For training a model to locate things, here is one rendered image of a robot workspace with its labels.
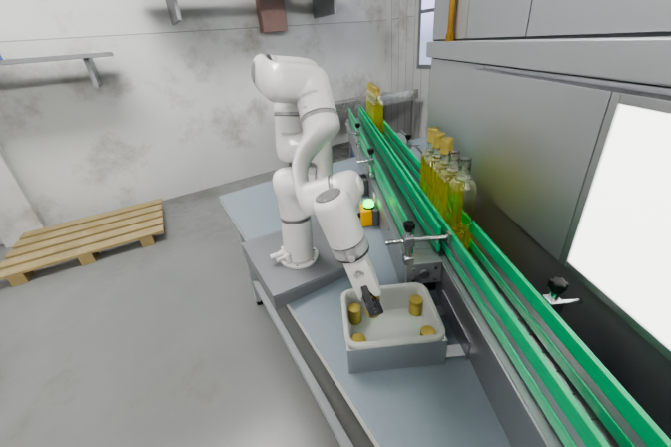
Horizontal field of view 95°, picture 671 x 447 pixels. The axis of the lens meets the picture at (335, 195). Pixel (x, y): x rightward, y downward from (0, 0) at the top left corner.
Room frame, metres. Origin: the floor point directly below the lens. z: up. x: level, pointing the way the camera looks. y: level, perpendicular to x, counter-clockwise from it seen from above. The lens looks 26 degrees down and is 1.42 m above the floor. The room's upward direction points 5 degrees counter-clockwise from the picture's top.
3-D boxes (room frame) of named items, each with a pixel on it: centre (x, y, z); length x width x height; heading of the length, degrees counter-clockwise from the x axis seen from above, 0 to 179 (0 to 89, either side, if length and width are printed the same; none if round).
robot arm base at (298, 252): (0.82, 0.15, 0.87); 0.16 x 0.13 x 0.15; 117
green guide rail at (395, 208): (1.55, -0.18, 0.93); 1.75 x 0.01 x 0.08; 1
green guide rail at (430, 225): (1.55, -0.25, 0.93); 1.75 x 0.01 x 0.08; 1
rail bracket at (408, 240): (0.65, -0.20, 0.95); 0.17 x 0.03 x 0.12; 91
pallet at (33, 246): (2.36, 2.16, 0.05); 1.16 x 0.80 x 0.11; 114
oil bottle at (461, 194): (0.71, -0.33, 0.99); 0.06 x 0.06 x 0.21; 1
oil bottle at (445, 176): (0.76, -0.32, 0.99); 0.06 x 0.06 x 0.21; 0
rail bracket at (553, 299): (0.41, -0.41, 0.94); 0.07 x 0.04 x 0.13; 91
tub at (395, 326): (0.53, -0.10, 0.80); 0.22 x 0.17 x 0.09; 91
